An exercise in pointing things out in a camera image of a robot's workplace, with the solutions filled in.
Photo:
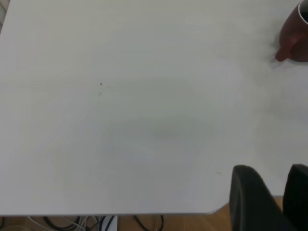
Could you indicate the white power strip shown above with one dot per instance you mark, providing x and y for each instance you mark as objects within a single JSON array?
[{"x": 109, "y": 223}]

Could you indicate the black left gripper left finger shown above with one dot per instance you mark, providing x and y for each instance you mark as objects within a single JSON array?
[{"x": 252, "y": 202}]

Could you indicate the red ceramic mug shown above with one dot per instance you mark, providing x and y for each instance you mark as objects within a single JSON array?
[{"x": 294, "y": 36}]

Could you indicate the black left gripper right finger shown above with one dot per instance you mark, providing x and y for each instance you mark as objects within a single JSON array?
[{"x": 298, "y": 197}]

